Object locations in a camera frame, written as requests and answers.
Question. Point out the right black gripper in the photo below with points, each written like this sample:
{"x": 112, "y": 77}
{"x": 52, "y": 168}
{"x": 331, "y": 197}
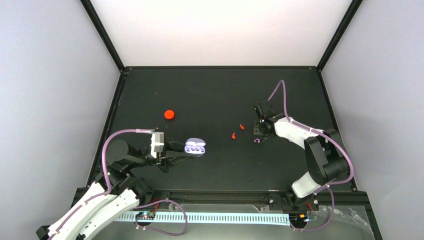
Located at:
{"x": 255, "y": 130}

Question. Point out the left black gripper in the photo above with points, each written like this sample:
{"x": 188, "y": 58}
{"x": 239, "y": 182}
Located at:
{"x": 170, "y": 150}

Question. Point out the lavender earbud charging case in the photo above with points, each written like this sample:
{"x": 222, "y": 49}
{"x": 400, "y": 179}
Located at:
{"x": 195, "y": 146}

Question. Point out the orange round case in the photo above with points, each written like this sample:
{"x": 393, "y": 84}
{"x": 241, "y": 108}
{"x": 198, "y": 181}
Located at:
{"x": 169, "y": 114}

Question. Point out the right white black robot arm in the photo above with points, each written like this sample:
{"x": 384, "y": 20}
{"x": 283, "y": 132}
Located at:
{"x": 326, "y": 157}

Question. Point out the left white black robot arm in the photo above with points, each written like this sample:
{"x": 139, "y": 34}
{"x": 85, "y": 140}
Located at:
{"x": 117, "y": 190}

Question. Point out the left circuit board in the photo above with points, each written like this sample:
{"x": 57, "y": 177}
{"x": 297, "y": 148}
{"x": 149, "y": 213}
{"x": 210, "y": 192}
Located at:
{"x": 145, "y": 216}

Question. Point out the circuit board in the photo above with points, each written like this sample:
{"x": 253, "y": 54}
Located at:
{"x": 302, "y": 218}
{"x": 145, "y": 216}

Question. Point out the right circuit board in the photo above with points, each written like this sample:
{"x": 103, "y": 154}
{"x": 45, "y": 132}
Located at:
{"x": 302, "y": 218}

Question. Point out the clear plastic sheet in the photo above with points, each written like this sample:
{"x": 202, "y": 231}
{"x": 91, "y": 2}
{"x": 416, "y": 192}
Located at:
{"x": 341, "y": 223}

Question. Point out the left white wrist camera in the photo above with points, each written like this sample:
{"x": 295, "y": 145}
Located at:
{"x": 157, "y": 144}

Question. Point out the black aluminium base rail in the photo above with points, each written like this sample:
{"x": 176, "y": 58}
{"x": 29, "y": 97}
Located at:
{"x": 246, "y": 197}

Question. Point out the light blue slotted cable duct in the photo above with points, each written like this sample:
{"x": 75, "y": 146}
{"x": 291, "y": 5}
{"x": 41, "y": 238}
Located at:
{"x": 278, "y": 219}

